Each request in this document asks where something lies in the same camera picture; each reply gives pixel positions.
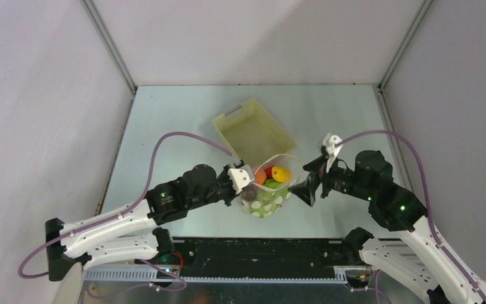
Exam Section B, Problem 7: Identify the yellow banana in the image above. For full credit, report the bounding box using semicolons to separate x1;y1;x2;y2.
271;166;291;184

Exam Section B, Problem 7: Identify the green leaf vegetable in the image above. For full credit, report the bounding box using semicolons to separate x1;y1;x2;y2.
264;179;283;190

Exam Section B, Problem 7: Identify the clear dotted zip bag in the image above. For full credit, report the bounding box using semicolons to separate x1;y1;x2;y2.
240;154;306;219

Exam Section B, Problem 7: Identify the orange peach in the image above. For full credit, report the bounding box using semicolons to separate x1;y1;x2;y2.
254;169;268;186

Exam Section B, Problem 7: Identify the green cabbage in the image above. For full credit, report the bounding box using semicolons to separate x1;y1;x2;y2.
247;191;291;218

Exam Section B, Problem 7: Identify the red bell pepper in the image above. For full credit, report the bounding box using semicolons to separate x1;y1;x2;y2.
264;166;273;179

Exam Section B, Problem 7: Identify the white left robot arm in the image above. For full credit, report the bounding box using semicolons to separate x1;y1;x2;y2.
45;164;254;282

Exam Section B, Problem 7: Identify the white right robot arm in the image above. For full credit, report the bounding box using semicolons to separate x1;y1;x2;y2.
289;150;486;303

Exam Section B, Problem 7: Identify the pale yellow perforated basket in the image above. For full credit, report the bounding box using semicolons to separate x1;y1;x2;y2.
212;99;297;167

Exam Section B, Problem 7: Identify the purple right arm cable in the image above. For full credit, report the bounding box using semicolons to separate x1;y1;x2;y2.
335;129;486;304

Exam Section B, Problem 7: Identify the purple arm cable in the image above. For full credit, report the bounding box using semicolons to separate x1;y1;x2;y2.
18;131;244;280
335;129;486;304

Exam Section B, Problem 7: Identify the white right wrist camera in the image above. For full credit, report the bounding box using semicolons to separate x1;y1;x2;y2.
321;133;343;173

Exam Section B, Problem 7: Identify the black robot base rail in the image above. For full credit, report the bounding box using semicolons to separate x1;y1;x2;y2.
149;237;368;281

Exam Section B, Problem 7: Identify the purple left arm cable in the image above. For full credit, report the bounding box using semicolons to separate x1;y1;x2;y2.
18;131;244;280

